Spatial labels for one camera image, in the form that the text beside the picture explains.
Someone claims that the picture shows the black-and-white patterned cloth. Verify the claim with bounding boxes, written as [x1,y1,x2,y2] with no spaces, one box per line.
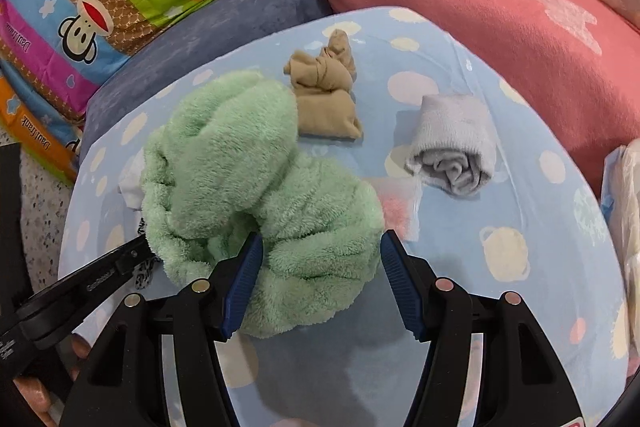
[134,217,163,290]

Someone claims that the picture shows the clear plastic packet pink content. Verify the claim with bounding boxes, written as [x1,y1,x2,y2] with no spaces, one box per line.
[372,179,423,240]

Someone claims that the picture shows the person's left hand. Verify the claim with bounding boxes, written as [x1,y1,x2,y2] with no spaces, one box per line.
[12,335,95,415]

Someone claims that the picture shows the grey rolled sock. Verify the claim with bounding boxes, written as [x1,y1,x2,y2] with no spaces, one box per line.
[404,94,496,198]

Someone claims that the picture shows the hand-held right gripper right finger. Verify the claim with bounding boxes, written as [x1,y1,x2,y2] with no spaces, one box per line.
[380,229,583,427]

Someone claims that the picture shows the tan stockings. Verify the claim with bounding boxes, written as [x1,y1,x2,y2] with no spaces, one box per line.
[283,29,364,140]

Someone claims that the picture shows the blue-grey cushion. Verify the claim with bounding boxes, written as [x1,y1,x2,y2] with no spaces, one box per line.
[80,0,333,162]

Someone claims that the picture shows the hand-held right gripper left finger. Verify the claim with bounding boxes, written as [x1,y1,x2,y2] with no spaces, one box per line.
[60,232,264,427]

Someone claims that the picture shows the blue planet-print tablecloth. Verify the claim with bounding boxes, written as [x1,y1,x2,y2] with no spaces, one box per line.
[57,7,631,427]

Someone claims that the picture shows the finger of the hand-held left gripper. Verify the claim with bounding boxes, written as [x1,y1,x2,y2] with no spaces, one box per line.
[12,236,156,333]

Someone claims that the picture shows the pink blanket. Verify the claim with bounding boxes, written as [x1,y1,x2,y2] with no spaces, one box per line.
[235,0,640,192]

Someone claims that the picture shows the green fluffy towel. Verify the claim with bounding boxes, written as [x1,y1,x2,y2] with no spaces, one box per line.
[140,69,386,339]

